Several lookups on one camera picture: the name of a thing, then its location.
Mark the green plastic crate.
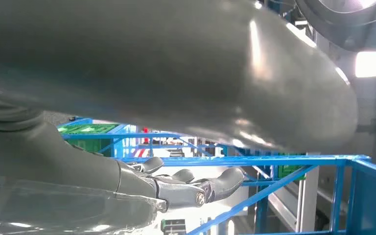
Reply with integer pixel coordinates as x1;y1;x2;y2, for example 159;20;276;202
277;152;306;180
57;123;121;154

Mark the black white robot torso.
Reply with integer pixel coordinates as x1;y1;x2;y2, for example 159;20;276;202
294;0;376;52

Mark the ceiling light panel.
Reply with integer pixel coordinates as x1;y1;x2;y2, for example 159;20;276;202
355;51;376;78

